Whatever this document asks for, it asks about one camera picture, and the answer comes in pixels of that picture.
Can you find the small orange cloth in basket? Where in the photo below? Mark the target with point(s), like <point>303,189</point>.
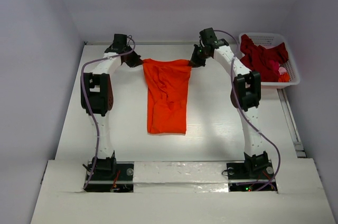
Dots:
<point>283,78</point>

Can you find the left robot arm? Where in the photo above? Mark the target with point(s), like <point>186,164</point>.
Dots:
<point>97,100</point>

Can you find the pink cloth in basket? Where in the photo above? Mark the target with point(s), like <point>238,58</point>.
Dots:
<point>277,67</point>

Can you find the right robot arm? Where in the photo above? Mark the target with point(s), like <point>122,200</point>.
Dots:
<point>245,97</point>

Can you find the dark red t shirt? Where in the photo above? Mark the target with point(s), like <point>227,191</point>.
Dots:
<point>257,58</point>

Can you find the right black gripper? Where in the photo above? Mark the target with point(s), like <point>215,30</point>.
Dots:
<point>197,58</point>

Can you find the orange t shirt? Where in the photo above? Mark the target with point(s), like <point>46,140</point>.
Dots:
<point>167,84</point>

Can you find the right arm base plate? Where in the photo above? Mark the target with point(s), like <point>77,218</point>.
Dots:
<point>240,180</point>

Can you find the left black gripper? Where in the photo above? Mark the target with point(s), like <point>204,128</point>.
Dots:
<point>135,62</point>

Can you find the white plastic basket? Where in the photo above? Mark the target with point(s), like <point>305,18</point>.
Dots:
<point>270,40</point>

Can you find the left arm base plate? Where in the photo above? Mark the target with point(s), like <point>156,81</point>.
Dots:
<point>121,182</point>

